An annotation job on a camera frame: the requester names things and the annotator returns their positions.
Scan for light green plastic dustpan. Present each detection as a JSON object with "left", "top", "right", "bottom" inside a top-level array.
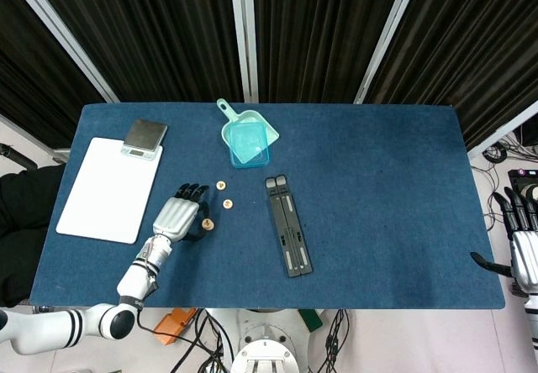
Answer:
[{"left": 216, "top": 97, "right": 282, "bottom": 151}]

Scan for green plastic part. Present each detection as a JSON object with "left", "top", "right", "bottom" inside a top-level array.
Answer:
[{"left": 298, "top": 308, "right": 324, "bottom": 333}]

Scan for black foam handle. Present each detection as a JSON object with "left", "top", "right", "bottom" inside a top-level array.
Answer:
[{"left": 0, "top": 144, "right": 38, "bottom": 171}]

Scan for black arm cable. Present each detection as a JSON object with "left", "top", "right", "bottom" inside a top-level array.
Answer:
[{"left": 134, "top": 303, "right": 193, "bottom": 343}]

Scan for blue tablecloth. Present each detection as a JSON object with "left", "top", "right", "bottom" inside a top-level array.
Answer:
[{"left": 29, "top": 102, "right": 506, "bottom": 310}]

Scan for teal transparent plastic container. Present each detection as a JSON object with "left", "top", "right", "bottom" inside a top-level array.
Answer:
[{"left": 222, "top": 121, "right": 272, "bottom": 170}]

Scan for black pleated curtain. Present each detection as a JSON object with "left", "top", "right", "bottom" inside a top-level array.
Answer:
[
  {"left": 24, "top": 0, "right": 245, "bottom": 104},
  {"left": 364, "top": 0, "right": 538, "bottom": 152},
  {"left": 251, "top": 0, "right": 409, "bottom": 105},
  {"left": 0, "top": 0, "right": 108, "bottom": 150}
]

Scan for black cable bundle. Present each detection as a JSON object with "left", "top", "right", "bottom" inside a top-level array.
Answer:
[
  {"left": 184, "top": 308, "right": 236, "bottom": 373},
  {"left": 323, "top": 308, "right": 351, "bottom": 373}
]

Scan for black folding laptop stand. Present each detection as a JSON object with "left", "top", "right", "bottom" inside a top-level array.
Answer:
[{"left": 264, "top": 174, "right": 314, "bottom": 280}]

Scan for white frame post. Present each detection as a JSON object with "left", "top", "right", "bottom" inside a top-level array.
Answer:
[
  {"left": 0, "top": 0, "right": 122, "bottom": 104},
  {"left": 352, "top": 0, "right": 425, "bottom": 105},
  {"left": 229, "top": 0, "right": 260, "bottom": 104}
]

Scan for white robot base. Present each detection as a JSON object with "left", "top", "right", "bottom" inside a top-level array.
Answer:
[{"left": 229, "top": 308, "right": 324, "bottom": 373}]

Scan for orange plastic box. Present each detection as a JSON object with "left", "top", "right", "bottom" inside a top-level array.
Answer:
[{"left": 153, "top": 308, "right": 198, "bottom": 345}]

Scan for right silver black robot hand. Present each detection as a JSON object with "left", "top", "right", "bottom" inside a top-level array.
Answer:
[{"left": 469, "top": 186, "right": 538, "bottom": 297}]

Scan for white frame rail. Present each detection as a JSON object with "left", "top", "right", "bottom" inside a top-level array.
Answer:
[
  {"left": 0, "top": 113, "right": 71, "bottom": 165},
  {"left": 465, "top": 99, "right": 538, "bottom": 160}
]

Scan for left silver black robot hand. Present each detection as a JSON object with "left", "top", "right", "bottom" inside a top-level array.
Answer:
[{"left": 151, "top": 182, "right": 211, "bottom": 242}]

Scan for black electronic device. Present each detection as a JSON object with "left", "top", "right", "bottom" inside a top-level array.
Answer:
[{"left": 507, "top": 169, "right": 538, "bottom": 202}]

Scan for black floor cables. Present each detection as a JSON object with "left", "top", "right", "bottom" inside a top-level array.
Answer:
[{"left": 481, "top": 131, "right": 538, "bottom": 231}]

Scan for white rectangular board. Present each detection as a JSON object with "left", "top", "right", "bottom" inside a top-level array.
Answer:
[{"left": 55, "top": 136, "right": 164, "bottom": 245}]

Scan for silver digital kitchen scale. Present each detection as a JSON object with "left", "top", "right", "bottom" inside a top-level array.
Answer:
[{"left": 119, "top": 119, "right": 169, "bottom": 159}]

